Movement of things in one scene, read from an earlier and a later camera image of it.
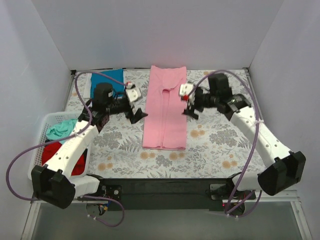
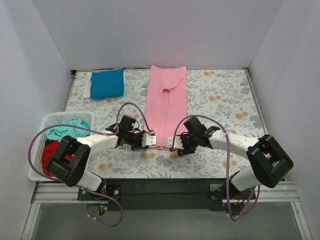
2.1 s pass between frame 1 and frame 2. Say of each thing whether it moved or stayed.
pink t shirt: stayed
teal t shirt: stayed
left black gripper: moved
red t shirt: stayed
